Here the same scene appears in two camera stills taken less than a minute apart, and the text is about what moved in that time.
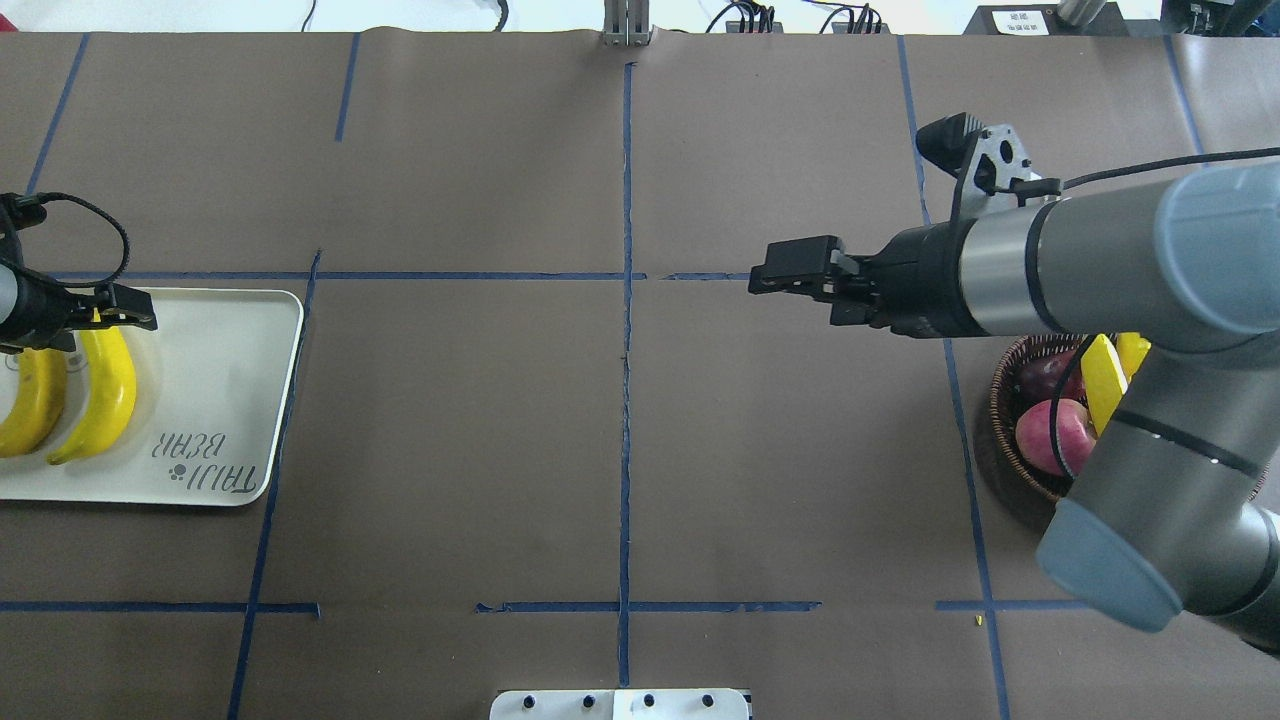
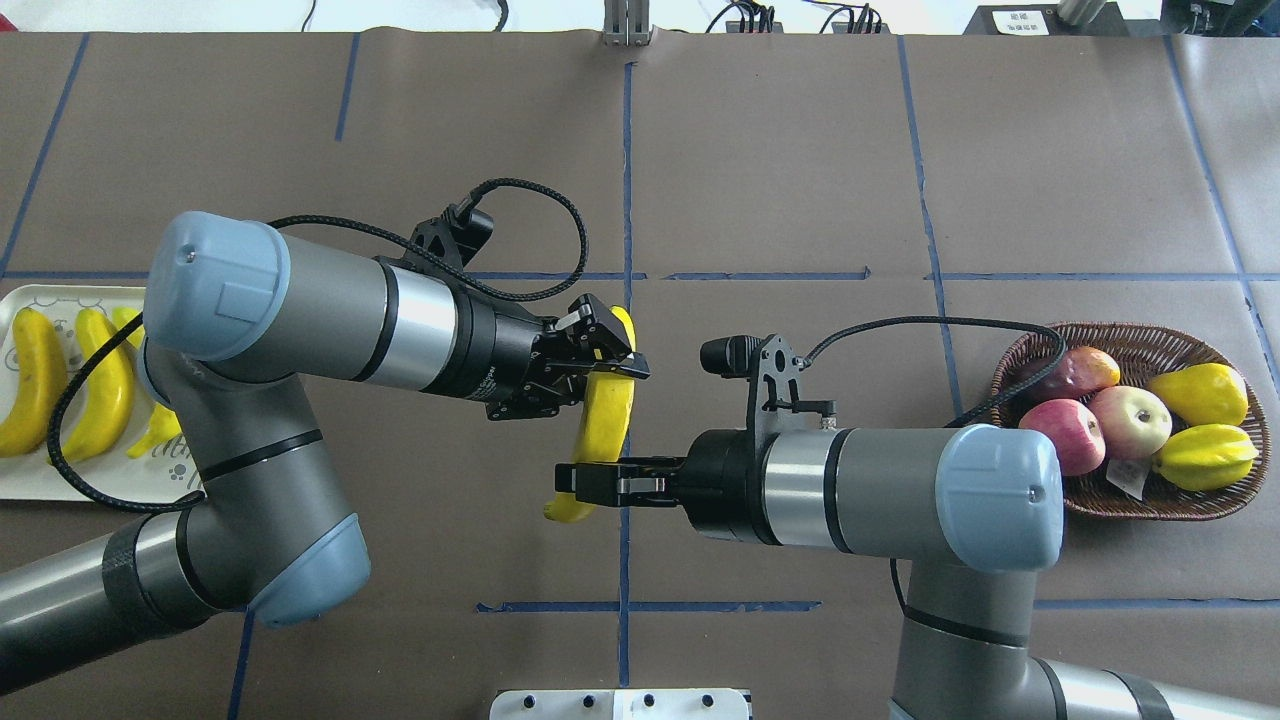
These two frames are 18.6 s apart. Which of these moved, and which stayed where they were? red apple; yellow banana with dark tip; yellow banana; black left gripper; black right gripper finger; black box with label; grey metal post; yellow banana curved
Moved: black left gripper; black right gripper finger; yellow banana
Stayed: red apple; yellow banana with dark tip; black box with label; yellow banana curved; grey metal post
